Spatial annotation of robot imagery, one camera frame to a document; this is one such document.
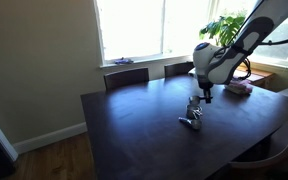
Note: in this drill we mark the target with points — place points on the wooden side cabinet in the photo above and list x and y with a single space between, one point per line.
258 78

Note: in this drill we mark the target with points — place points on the purple item on windowsill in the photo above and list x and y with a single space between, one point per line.
123 61

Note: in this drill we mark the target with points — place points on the dark wooden chair left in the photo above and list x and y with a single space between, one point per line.
127 77

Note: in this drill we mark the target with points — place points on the dark wooden chair right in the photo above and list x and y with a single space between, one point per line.
177 69

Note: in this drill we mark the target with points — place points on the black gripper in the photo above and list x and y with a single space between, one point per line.
206 87

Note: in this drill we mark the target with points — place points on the near wooden chair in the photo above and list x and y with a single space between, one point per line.
268 158

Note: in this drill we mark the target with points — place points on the dark wooden chair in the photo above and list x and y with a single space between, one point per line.
127 77
177 69

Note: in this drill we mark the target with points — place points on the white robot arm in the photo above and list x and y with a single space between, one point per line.
216 65

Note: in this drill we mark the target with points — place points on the largest silver measuring cup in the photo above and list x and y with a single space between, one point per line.
193 111

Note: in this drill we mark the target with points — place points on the smallest silver measuring cup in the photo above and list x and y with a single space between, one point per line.
192 123

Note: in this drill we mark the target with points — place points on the plastic wrapped bag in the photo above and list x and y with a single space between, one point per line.
240 87

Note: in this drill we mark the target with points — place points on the green houseplant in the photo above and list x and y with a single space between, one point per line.
222 31

